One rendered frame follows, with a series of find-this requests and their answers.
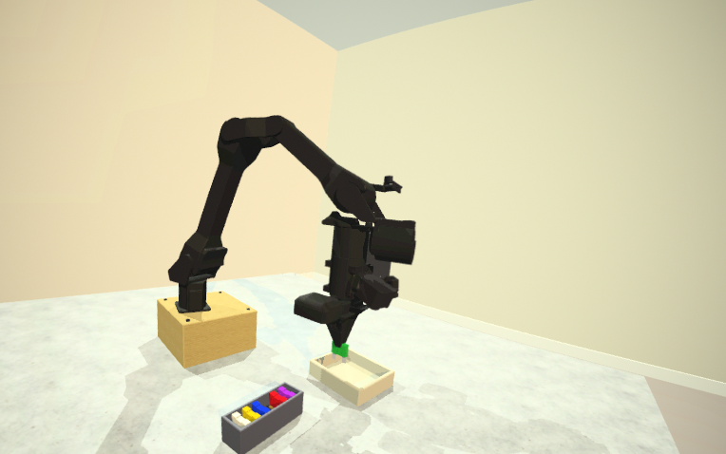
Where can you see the red fuse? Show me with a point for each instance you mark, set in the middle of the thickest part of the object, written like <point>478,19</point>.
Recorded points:
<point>276,399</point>

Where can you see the blue fuse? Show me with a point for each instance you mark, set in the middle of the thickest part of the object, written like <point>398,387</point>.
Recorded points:
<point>259,409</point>

